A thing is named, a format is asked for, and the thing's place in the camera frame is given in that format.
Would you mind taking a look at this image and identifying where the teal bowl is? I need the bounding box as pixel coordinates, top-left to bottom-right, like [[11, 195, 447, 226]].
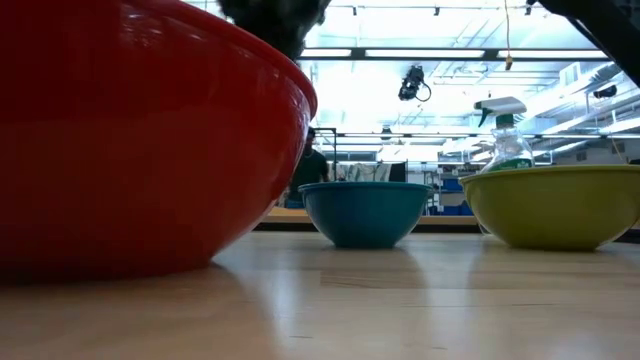
[[298, 181, 434, 250]]

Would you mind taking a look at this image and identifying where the large red bowl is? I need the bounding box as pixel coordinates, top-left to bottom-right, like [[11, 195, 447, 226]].
[[0, 0, 319, 286]]

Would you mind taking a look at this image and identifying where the yellow-green bowl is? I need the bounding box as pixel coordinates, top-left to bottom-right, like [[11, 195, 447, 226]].
[[458, 164, 640, 252]]

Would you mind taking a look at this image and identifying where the person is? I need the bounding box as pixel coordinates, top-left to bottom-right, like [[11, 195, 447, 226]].
[[285, 126, 331, 209]]

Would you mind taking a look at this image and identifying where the leaf-patterned curtain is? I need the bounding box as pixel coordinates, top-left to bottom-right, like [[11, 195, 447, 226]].
[[343, 162, 392, 184]]

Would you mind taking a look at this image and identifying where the long wooden background table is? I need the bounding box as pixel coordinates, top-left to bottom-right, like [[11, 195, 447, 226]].
[[255, 206, 640, 234]]

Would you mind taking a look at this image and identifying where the simple green spray bottle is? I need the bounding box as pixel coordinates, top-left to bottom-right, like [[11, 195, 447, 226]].
[[473, 96, 536, 174]]

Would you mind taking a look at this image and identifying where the black ceiling-hung camera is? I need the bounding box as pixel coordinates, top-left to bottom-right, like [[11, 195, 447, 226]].
[[397, 64, 432, 103]]

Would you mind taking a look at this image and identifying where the yellow hanging cable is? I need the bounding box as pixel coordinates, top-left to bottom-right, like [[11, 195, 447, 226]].
[[503, 0, 514, 72]]

